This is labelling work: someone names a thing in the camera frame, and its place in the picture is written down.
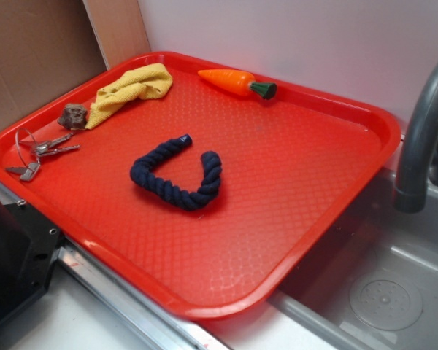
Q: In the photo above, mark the red plastic tray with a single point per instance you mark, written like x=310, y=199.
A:
x=291, y=165

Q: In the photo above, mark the grey faucet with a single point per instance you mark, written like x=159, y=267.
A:
x=418, y=162

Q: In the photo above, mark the brown cardboard panel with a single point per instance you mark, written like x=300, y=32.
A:
x=48, y=48

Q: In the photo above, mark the yellow cloth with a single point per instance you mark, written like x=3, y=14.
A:
x=149, y=82

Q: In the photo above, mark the brown rock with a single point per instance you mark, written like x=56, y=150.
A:
x=73, y=117

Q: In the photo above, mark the grey sink basin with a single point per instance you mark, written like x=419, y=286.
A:
x=371, y=281

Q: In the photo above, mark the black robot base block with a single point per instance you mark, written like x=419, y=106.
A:
x=29, y=244

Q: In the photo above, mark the orange toy carrot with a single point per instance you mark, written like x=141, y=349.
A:
x=240, y=83

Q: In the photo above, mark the silver metal rail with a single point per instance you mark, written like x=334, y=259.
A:
x=88, y=307

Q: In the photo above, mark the silver keys on ring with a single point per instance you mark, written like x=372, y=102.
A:
x=30, y=152

